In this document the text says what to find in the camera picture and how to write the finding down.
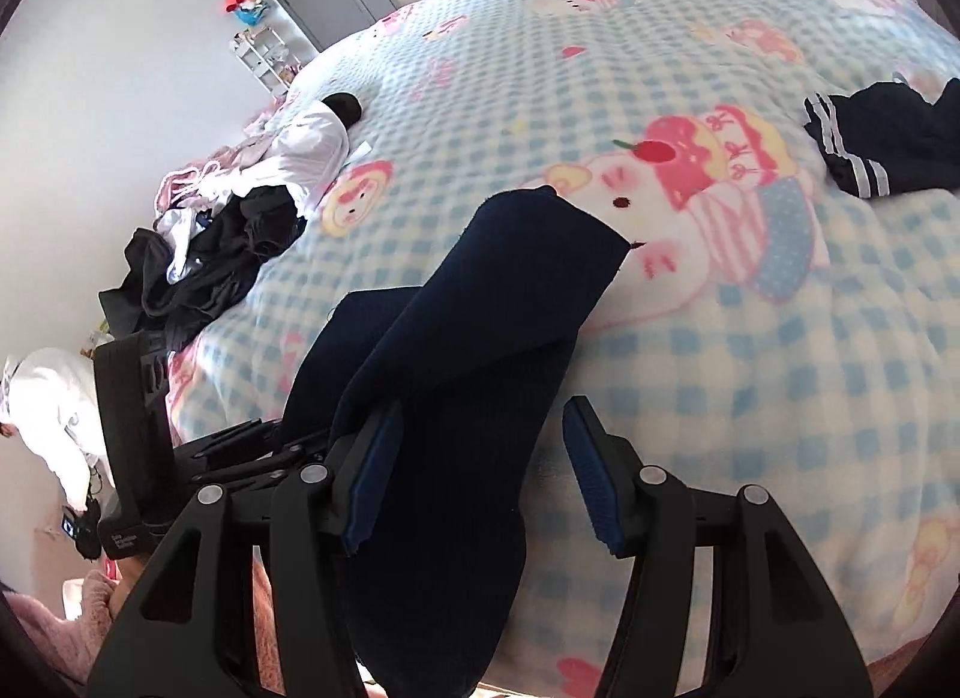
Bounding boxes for person's left forearm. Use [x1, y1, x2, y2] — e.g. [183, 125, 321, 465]
[0, 567, 121, 695]

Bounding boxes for white cloth bundle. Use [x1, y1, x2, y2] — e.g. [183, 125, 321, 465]
[0, 349, 110, 508]

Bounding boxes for white shelf rack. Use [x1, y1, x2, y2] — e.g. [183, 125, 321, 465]
[231, 26, 301, 95]

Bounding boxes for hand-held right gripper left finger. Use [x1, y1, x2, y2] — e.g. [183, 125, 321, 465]
[86, 404, 406, 698]

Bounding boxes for blue garment with white stripes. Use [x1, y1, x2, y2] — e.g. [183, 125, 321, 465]
[281, 188, 631, 698]

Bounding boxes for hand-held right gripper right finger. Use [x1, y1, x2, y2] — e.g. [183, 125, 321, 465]
[562, 396, 875, 698]

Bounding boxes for blue checkered cartoon blanket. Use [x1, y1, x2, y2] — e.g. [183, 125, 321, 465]
[169, 0, 960, 698]

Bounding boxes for pink cloth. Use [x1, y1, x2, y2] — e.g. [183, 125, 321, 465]
[154, 109, 286, 215]

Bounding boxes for pile of black clothes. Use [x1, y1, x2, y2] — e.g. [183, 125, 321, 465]
[97, 184, 308, 354]

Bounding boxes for dark navy striped garment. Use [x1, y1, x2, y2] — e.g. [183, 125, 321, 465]
[802, 77, 960, 200]

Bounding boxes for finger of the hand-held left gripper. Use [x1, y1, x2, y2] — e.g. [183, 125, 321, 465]
[191, 443, 331, 490]
[174, 422, 284, 470]

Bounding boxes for white shirt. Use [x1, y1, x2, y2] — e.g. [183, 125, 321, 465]
[199, 101, 353, 219]

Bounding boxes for black rolled sock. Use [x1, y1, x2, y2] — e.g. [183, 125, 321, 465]
[322, 92, 365, 127]

